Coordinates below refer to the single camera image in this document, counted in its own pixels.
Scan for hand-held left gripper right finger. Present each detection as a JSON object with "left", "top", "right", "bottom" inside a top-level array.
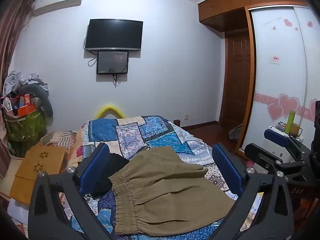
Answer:
[{"left": 212, "top": 142, "right": 294, "bottom": 240}]

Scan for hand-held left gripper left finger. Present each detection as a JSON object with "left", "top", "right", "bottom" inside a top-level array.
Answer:
[{"left": 27, "top": 142, "right": 118, "bottom": 240}]

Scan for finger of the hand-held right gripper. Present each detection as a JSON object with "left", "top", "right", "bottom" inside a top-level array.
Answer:
[
  {"left": 244, "top": 143, "right": 309, "bottom": 174},
  {"left": 265, "top": 128, "right": 305, "bottom": 157}
]

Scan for khaki pants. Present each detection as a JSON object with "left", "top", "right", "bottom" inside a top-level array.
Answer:
[{"left": 109, "top": 146, "right": 237, "bottom": 237}]

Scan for white appliance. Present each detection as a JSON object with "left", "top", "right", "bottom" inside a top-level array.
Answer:
[{"left": 265, "top": 124, "right": 304, "bottom": 160}]

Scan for black cloth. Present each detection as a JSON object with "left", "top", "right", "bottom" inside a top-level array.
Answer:
[{"left": 89, "top": 152, "right": 130, "bottom": 198}]

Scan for mustard mug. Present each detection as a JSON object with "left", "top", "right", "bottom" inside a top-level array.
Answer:
[{"left": 290, "top": 123, "right": 303, "bottom": 138}]

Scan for green bottle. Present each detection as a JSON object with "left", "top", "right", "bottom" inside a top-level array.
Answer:
[{"left": 286, "top": 110, "right": 295, "bottom": 133}]

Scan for grey cloth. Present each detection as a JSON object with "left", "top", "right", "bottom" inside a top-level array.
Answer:
[{"left": 229, "top": 124, "right": 243, "bottom": 140}]

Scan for pink striped bedding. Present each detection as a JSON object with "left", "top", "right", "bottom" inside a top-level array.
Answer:
[{"left": 37, "top": 131, "right": 78, "bottom": 155}]

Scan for yellow orange bedsheet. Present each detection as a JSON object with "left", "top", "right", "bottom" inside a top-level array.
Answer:
[{"left": 237, "top": 192, "right": 264, "bottom": 233}]

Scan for blue patchwork blanket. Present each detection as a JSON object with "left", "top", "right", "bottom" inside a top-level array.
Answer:
[{"left": 66, "top": 115, "right": 265, "bottom": 240}]

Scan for white heart-print wardrobe door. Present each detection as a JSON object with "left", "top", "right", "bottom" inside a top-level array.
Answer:
[{"left": 236, "top": 4, "right": 320, "bottom": 155}]

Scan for wooden lap table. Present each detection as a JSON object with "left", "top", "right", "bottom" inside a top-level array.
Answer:
[{"left": 10, "top": 145, "right": 67, "bottom": 205}]

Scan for brown wooden door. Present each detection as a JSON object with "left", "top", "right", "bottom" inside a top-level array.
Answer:
[{"left": 220, "top": 30, "right": 252, "bottom": 130}]

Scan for green laundry basket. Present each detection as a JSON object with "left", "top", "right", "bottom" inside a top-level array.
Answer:
[{"left": 4, "top": 109, "right": 48, "bottom": 157}]

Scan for orange box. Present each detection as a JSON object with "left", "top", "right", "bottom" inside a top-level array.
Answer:
[{"left": 16, "top": 94, "right": 37, "bottom": 117}]

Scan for small black monitor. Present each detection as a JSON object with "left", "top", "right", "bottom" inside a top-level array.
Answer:
[{"left": 97, "top": 51, "right": 129, "bottom": 75}]

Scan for pile of grey clothes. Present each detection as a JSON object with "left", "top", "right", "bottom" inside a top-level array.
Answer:
[{"left": 3, "top": 70, "right": 48, "bottom": 97}]

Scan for wooden overhead cabinet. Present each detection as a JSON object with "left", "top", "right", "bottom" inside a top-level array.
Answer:
[{"left": 197, "top": 0, "right": 310, "bottom": 32}]

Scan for striped brown curtain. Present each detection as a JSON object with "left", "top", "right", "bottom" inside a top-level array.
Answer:
[{"left": 0, "top": 0, "right": 35, "bottom": 160}]

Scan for white air conditioner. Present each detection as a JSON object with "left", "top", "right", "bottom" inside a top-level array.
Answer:
[{"left": 32, "top": 0, "right": 82, "bottom": 17}]

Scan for wall-mounted black television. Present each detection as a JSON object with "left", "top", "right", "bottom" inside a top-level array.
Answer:
[{"left": 84, "top": 19, "right": 144, "bottom": 51}]

